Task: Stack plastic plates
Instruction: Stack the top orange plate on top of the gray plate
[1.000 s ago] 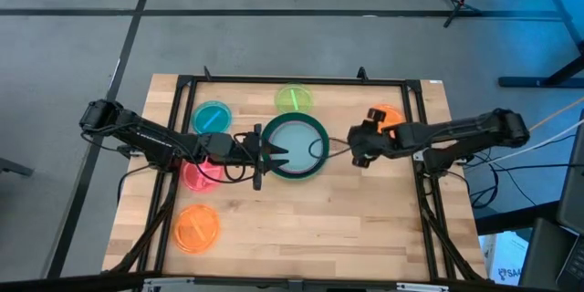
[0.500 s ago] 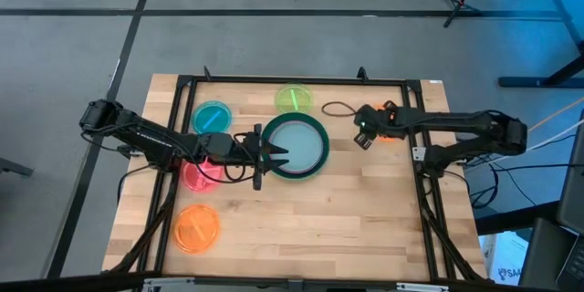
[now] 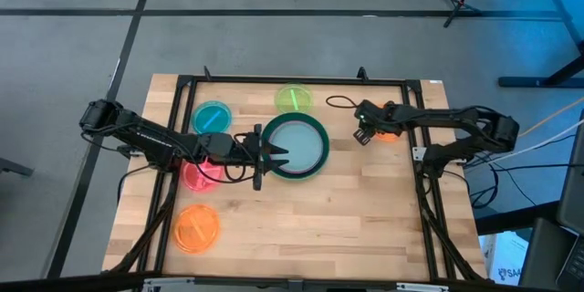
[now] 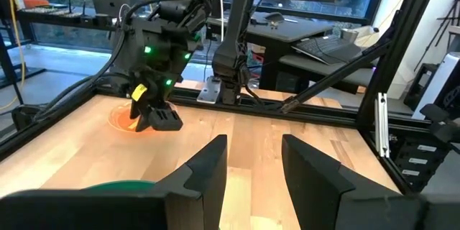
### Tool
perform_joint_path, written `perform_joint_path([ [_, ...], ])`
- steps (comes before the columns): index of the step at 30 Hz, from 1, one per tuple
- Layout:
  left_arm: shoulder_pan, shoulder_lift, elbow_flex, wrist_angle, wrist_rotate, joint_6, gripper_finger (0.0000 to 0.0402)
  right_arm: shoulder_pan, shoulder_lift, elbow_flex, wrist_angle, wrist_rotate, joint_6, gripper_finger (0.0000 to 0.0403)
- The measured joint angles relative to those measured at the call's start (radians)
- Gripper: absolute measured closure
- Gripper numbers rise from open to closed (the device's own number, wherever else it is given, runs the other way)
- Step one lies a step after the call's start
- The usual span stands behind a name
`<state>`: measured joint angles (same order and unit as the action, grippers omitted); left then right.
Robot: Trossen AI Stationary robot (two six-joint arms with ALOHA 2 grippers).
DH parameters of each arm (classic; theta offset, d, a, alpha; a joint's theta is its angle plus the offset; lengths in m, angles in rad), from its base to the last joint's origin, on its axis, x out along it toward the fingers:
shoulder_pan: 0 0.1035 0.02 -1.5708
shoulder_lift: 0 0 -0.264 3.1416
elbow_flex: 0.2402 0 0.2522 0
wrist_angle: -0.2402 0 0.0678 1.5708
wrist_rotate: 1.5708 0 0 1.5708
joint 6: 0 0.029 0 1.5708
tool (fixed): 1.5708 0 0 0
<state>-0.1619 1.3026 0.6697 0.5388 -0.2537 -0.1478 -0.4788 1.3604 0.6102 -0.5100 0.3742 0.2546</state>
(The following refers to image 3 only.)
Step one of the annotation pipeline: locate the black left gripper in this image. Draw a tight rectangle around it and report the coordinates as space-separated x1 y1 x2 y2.
236 122 291 192

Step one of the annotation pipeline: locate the orange translucent plastic plate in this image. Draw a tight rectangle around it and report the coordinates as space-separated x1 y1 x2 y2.
172 203 222 256
374 102 402 143

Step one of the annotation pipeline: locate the yellow-green translucent plastic plate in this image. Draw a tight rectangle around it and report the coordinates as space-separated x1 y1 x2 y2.
274 82 314 115

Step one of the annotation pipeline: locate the blue translucent plastic plate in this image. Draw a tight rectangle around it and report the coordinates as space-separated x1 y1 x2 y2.
191 99 234 136

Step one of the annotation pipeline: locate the red translucent plastic plate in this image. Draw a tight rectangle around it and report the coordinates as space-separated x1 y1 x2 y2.
181 157 225 193

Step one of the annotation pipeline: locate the large green plastic plate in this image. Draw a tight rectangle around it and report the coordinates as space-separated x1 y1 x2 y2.
260 111 330 181

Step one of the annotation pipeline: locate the black desk base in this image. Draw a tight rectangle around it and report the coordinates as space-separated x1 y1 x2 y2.
497 0 584 89

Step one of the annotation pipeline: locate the white cardboard box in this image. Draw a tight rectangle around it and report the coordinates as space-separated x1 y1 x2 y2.
478 230 530 287

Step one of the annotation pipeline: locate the black monitor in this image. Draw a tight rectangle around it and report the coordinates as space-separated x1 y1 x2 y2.
557 109 584 236

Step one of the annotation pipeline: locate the black laptop keyboard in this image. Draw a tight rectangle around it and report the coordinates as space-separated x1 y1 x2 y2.
555 235 584 292

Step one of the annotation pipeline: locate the black stand foot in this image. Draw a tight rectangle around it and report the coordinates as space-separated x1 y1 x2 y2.
0 157 36 178

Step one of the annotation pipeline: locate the black looped cable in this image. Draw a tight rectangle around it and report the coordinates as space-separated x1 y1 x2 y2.
325 95 361 110

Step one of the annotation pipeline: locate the black aluminium table frame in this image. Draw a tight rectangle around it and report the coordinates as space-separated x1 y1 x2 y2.
104 66 494 292

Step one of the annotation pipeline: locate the black cable bundle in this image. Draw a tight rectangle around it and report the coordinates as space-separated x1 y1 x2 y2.
467 157 584 211

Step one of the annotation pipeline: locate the silver aluminium bracket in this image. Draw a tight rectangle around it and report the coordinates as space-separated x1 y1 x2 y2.
141 276 183 292
395 282 451 292

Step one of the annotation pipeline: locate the white cable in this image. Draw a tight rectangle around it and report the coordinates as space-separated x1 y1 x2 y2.
490 118 584 165

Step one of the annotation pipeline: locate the orange cable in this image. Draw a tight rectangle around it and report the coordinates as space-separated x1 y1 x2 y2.
519 96 584 138

